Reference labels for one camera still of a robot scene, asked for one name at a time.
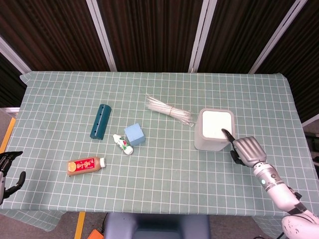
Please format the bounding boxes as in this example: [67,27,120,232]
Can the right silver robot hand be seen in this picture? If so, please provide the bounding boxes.
[221,128,267,168]

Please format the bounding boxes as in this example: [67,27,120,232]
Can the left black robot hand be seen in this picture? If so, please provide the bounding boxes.
[0,151,26,204]

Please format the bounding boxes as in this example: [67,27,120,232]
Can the white square container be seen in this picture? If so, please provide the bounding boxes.
[193,108,236,151]

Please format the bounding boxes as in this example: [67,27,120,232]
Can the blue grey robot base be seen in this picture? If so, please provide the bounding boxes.
[103,213,210,239]

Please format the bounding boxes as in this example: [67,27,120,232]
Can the red label drink bottle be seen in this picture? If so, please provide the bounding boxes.
[67,156,107,176]

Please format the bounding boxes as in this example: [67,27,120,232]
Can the bundle of clear straws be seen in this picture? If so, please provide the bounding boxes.
[145,93,195,128]

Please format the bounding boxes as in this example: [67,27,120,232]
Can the green checkered tablecloth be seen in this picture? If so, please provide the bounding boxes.
[0,71,319,233]

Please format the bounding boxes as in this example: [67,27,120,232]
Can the teal half-cylinder block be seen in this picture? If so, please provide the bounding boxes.
[89,104,112,140]

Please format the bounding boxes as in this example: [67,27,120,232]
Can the orange box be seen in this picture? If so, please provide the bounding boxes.
[87,229,105,239]

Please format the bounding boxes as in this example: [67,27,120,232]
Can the light blue foam cube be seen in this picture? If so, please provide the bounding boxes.
[124,122,146,146]

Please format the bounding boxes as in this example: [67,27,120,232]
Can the small white yogurt bottle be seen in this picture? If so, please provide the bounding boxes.
[113,133,134,155]

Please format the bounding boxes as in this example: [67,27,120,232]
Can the dark folding screen panels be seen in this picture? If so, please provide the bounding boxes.
[0,0,319,124]

